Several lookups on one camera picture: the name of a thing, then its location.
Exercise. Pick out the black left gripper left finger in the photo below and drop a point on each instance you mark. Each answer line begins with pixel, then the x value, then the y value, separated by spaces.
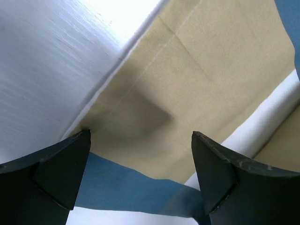
pixel 41 188

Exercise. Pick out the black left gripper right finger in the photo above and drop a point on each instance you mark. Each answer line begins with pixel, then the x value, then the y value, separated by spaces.
pixel 237 190

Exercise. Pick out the blue beige striped placemat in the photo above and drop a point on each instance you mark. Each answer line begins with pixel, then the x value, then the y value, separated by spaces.
pixel 229 69

